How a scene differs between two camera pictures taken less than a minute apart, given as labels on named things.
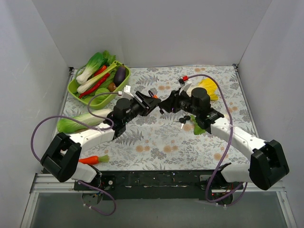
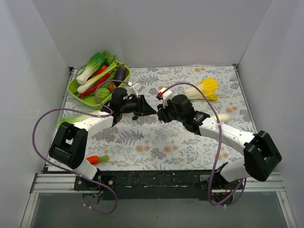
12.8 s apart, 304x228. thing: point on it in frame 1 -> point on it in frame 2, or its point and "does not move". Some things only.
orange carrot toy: x=95 y=159 does not move
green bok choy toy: x=96 y=62 does not move
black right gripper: x=173 y=101 -> x=165 y=112
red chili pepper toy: x=100 y=70 does not move
